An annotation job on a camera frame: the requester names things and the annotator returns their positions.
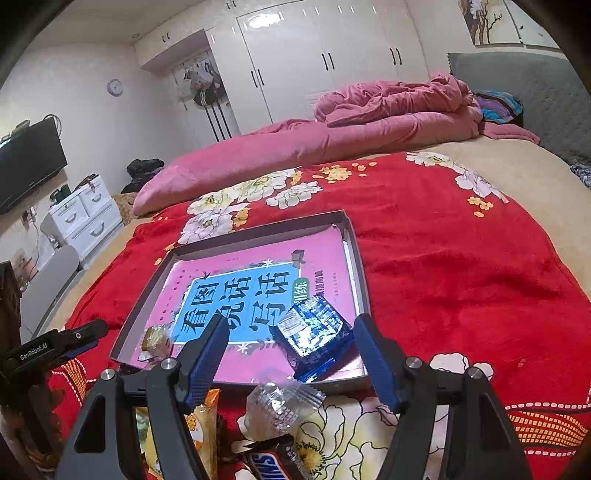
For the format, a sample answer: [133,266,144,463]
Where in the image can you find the red floral blanket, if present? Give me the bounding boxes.
[46,150,591,480]

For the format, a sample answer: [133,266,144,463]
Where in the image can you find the tan knitted cushion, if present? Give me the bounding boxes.
[113,194,139,227]

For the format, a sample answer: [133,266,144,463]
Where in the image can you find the black bag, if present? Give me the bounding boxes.
[121,158,165,195]

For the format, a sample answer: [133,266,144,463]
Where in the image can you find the orange biscuit stick packet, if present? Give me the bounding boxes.
[134,389,222,480]

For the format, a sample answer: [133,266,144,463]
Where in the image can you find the blue snack packet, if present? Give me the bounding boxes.
[269,295,355,383]

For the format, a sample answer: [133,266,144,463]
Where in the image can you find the white wardrobe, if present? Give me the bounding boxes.
[136,0,430,134]

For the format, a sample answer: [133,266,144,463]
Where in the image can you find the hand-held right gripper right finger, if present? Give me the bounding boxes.
[353,314,532,480]

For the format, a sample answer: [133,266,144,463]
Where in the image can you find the brown chocolate bar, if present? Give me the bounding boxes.
[240,436,315,480]

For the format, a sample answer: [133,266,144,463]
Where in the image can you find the beige bed sheet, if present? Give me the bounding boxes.
[434,134,591,296]

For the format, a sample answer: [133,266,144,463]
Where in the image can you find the pink book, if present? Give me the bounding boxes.
[139,225,365,386]

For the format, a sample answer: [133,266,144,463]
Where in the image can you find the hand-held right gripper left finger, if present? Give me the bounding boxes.
[54,315,232,480]

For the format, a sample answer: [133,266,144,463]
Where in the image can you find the hanging bags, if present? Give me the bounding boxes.
[178,60,229,144]

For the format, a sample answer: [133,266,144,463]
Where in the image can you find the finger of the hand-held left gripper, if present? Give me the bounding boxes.
[51,319,110,360]

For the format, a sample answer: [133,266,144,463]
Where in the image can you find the grey cardboard tray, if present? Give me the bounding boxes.
[109,210,372,393]

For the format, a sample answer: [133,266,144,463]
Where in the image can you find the white drawer cabinet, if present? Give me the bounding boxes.
[41,174,123,271]

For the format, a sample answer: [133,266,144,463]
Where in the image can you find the floral wall painting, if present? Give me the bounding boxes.
[457,0,573,49]

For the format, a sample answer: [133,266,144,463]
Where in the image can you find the small yellow cake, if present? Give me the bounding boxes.
[139,323,174,363]

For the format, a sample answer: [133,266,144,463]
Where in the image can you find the purple and teal cloth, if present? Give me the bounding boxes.
[473,89,525,125]

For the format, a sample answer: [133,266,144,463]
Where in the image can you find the grey patterned cloth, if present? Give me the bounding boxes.
[570,159,591,188]

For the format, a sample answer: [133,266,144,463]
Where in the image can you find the pink quilt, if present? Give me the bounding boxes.
[131,71,541,217]

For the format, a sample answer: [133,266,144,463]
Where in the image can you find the grey quilted headboard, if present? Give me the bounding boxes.
[448,52,591,162]

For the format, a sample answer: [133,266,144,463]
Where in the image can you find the black television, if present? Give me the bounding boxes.
[0,117,68,215]

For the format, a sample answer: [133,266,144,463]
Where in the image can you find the clear plastic snack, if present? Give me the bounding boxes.
[246,369,324,435]

